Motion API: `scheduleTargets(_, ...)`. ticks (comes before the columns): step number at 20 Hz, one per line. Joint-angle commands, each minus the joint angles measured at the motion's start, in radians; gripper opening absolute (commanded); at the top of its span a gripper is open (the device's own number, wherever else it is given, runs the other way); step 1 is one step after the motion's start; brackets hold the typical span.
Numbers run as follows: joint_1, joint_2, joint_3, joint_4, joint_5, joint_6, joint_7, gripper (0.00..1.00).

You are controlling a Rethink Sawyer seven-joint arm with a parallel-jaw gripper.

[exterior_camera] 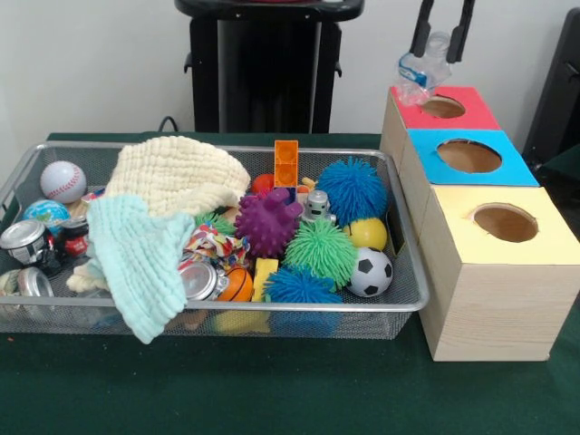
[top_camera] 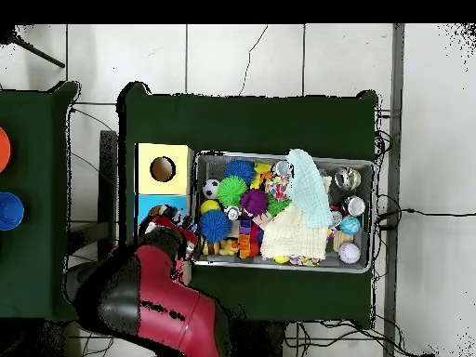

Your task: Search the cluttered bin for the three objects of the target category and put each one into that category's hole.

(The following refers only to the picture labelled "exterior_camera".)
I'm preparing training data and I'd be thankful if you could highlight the mint knitted cloth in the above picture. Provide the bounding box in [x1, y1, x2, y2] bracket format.
[85, 195, 196, 345]

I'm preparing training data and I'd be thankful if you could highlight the black upright panel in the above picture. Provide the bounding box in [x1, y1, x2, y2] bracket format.
[522, 6, 580, 191]

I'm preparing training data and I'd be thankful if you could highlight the wooden box with three holes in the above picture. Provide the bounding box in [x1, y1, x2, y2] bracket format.
[379, 84, 580, 363]

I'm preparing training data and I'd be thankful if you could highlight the crushed red silver can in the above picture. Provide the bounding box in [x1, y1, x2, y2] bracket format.
[179, 261, 230, 302]

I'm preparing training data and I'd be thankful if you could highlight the large blue koosh ball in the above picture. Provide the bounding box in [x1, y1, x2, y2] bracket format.
[315, 156, 391, 227]

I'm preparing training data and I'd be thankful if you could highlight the dark green tablecloth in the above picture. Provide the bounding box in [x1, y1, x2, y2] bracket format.
[0, 130, 580, 435]

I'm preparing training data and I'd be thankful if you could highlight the purple spiky toy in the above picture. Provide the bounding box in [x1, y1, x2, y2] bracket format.
[234, 187, 304, 260]

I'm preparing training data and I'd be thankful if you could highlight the black and white soccer ball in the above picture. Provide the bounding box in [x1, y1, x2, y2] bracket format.
[346, 246, 394, 298]

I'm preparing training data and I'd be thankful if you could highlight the orange basketball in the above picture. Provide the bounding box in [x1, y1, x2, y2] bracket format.
[217, 266, 254, 303]

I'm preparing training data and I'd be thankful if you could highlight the white baseball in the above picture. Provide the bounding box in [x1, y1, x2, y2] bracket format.
[39, 160, 88, 204]

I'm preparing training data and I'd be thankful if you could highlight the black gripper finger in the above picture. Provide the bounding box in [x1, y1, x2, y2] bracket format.
[446, 0, 476, 63]
[409, 0, 437, 58]

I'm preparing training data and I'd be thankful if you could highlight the cream knitted cloth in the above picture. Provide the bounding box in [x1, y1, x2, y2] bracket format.
[66, 135, 252, 294]

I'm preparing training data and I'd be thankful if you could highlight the clear plastic bottle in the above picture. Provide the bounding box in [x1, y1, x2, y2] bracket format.
[391, 30, 454, 108]

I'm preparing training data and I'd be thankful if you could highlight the small blue koosh ball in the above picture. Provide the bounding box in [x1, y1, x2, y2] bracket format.
[262, 265, 344, 305]

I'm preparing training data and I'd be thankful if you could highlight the green koosh ball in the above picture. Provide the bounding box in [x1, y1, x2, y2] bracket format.
[283, 220, 359, 291]

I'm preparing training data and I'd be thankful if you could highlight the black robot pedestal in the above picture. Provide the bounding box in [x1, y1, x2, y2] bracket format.
[174, 0, 366, 134]

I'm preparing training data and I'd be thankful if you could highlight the wire mesh bin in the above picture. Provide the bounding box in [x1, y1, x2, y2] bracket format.
[0, 140, 430, 341]

